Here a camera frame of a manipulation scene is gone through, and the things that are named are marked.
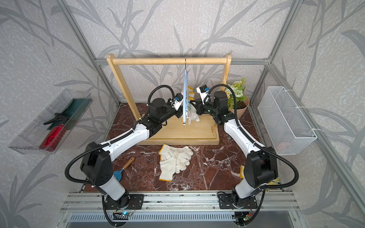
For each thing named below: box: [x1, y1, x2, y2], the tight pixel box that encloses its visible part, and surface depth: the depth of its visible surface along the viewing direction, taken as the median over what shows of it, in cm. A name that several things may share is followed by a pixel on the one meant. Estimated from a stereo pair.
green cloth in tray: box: [47, 97, 92, 131], surface depth 71 cm
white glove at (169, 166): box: [158, 157, 190, 182], surface depth 86 cm
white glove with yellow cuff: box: [158, 144, 194, 166], surface depth 90 cm
